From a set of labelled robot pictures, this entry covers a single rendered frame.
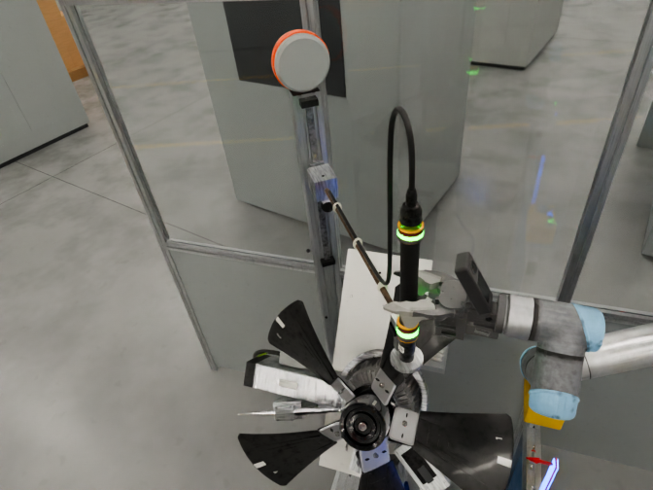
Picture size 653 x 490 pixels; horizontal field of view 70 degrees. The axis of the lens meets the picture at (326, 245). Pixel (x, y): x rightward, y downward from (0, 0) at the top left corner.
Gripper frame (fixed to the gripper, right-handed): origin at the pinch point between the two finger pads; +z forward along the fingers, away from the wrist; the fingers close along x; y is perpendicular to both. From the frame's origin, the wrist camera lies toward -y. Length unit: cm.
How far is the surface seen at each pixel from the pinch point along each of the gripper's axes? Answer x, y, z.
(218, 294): 70, 96, 103
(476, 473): -6, 51, -21
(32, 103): 305, 116, 479
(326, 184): 47, 10, 30
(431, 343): 10.5, 27.4, -7.0
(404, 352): -2.1, 16.1, -2.8
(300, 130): 54, -3, 39
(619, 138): 71, 2, -46
